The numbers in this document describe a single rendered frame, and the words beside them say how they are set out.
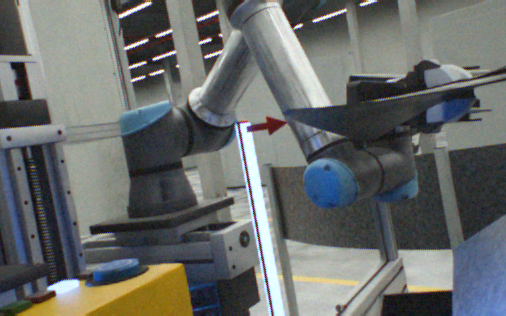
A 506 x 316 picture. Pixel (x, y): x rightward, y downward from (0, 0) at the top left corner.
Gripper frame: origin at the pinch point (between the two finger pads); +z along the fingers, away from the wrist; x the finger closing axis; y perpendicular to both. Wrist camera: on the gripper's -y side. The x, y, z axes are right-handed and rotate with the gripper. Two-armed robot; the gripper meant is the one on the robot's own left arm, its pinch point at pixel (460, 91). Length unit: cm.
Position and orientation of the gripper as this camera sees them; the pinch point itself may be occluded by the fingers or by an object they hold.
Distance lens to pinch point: 71.0
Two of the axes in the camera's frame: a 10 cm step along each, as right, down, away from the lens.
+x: 0.7, 10.0, 0.4
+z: 1.4, 0.3, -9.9
